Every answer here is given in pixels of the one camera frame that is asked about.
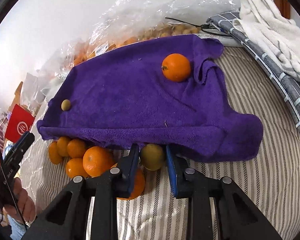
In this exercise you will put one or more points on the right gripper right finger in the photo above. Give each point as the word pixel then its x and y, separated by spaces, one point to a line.
pixel 236 215

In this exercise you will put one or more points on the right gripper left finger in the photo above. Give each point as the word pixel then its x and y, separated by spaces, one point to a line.
pixel 88 204

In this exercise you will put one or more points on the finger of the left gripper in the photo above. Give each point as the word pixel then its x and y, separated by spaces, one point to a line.
pixel 20 147

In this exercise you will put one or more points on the oval orange fruit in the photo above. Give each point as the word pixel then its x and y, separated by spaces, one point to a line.
pixel 54 157

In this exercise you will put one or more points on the small green-brown fruit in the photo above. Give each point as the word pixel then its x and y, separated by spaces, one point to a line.
pixel 65 105

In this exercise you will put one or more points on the big blemished orange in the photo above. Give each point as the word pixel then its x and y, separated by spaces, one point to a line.
pixel 139 185

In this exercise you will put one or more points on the large green-brown fruit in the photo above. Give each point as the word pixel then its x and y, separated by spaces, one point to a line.
pixel 152 157

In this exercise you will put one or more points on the orange tangerine with stem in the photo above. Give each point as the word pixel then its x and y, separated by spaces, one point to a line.
pixel 176 67

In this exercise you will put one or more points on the person's left hand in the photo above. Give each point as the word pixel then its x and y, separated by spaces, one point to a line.
pixel 25 204

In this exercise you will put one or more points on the red paper bag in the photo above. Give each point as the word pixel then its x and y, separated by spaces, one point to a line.
pixel 20 122

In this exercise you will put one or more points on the clear plastic bag left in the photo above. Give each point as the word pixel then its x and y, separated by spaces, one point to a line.
pixel 37 85

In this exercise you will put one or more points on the purple towel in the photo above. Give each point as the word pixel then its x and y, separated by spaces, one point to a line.
pixel 122 97

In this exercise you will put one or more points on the grey checked folded cloth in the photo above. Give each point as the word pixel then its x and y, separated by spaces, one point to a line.
pixel 287 87

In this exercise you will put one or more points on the white striped towel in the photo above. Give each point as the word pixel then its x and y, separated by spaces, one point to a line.
pixel 262 22

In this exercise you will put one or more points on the clear plastic fruit bag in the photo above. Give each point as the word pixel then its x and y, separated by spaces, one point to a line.
pixel 131 21

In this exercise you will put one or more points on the brown wooden door frame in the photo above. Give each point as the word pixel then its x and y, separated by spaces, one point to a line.
pixel 284 8

